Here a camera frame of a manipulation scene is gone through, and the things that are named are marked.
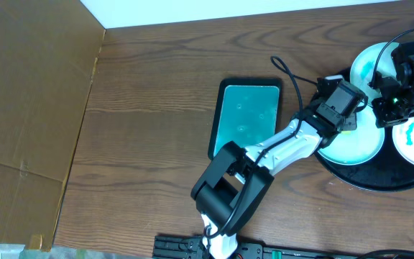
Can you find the black rectangular soap water tray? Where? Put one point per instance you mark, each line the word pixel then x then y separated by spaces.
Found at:
pixel 247 112

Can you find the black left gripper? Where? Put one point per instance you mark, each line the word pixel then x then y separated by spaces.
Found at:
pixel 320 86

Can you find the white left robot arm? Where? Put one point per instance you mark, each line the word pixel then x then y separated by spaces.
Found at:
pixel 230 189

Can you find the brown cardboard panel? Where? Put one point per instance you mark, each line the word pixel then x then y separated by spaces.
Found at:
pixel 48 54

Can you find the light green plate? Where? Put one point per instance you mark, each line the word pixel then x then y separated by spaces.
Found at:
pixel 358 147
pixel 362 68

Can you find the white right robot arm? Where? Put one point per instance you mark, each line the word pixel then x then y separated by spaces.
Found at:
pixel 403 60

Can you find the round black tray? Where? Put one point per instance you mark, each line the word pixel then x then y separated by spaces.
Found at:
pixel 387 171

